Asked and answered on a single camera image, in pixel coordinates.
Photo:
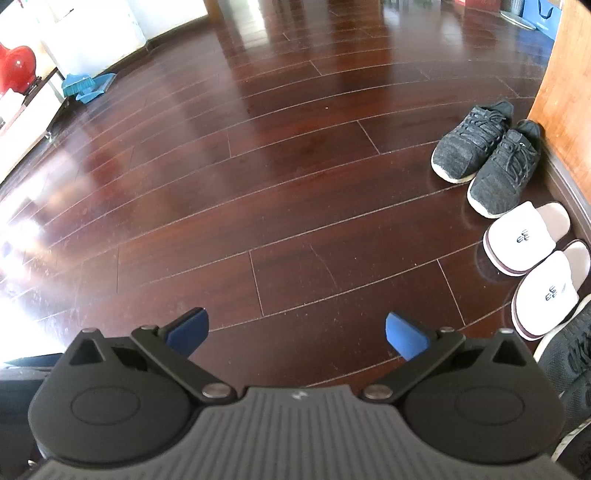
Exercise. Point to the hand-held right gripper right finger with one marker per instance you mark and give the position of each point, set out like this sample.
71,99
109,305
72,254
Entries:
406,337

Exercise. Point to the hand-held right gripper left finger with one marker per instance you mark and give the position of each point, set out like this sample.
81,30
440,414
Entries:
189,330

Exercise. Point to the white slipper maroon trim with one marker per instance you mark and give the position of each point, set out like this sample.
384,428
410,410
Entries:
551,288
526,235

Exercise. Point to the black sneaker orange label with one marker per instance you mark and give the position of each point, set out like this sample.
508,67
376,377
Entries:
568,360
575,417

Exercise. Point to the grey knit sneaker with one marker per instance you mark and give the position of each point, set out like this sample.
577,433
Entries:
505,168
471,141

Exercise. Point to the white TV cabinet wooden top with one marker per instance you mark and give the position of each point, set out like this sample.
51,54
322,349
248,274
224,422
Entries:
23,120

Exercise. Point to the red ornament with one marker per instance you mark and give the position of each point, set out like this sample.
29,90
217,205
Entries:
16,67

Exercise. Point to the grey round disc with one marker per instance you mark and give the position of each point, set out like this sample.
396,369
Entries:
519,19

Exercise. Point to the red box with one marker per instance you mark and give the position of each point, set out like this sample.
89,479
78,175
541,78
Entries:
480,3

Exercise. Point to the blue bag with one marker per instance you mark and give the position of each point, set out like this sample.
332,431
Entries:
542,18

